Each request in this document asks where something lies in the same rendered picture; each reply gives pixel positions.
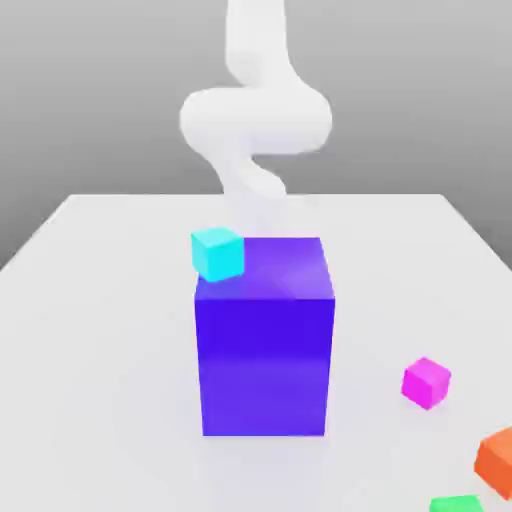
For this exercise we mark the small cyan cube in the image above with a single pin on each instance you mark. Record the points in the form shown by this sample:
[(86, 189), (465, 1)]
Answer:
[(218, 256)]

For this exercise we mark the small orange cube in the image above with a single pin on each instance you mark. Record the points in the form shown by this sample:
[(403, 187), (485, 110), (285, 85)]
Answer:
[(498, 460)]

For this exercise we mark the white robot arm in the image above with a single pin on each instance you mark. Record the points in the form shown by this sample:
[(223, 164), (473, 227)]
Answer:
[(256, 120)]

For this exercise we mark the small green cube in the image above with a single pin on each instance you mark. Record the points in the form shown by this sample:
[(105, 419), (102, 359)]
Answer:
[(456, 504)]

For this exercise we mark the large purple box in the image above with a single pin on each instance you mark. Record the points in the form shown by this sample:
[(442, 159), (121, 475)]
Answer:
[(264, 360)]

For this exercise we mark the small magenta cube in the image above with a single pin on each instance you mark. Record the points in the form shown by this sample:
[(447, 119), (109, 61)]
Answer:
[(426, 384)]

